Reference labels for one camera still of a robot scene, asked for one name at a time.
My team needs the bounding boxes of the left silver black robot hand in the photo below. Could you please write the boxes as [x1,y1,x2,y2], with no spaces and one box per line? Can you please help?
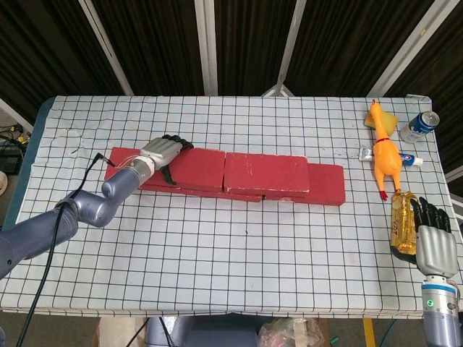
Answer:
[139,134,195,186]

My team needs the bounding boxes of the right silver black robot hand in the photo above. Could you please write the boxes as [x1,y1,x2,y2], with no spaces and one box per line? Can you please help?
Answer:
[390,196,459,279]

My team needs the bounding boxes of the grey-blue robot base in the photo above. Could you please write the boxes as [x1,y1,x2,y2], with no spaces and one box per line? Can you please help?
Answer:
[144,316,260,347]

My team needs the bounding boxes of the golden snack package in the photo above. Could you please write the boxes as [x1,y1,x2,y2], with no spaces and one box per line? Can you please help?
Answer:
[389,190,422,254]

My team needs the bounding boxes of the orange rubber chicken toy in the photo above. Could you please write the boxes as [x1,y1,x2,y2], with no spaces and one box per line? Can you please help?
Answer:
[368,99,403,200]

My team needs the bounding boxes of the dark pleated curtain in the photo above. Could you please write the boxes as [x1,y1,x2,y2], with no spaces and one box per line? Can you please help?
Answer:
[0,0,463,174]

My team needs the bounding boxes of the white toothpaste tube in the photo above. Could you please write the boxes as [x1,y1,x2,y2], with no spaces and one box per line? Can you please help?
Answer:
[359,146,424,168]

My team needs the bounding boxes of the blue drink can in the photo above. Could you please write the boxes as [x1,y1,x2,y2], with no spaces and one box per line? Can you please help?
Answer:
[399,111,441,144]

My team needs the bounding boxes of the white black grid tablecloth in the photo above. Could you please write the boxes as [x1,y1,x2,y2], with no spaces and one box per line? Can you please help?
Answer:
[0,95,463,319]

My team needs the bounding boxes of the blue table padding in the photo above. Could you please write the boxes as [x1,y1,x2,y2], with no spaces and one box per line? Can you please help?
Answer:
[10,99,55,218]

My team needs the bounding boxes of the yellow sponge wedge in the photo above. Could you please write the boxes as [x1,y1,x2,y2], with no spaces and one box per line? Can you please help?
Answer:
[363,110,400,133]

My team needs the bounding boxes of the black equipment box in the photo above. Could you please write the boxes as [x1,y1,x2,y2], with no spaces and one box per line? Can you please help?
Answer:
[0,139,25,174]

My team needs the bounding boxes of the clear plastic bag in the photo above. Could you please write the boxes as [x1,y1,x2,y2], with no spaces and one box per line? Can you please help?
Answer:
[258,317,326,347]

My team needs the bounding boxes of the white sack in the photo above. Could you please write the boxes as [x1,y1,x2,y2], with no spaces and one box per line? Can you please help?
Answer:
[97,317,148,347]

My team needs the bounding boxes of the white metal frame post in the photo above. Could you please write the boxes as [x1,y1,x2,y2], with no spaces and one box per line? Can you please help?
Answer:
[79,0,134,96]
[365,0,455,98]
[194,0,220,96]
[262,0,308,98]

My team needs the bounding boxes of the white frame bar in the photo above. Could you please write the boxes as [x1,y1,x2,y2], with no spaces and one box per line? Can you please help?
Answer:
[0,97,35,134]

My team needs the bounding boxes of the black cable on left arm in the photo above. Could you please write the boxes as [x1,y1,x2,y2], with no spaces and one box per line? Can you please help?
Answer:
[21,153,117,347]

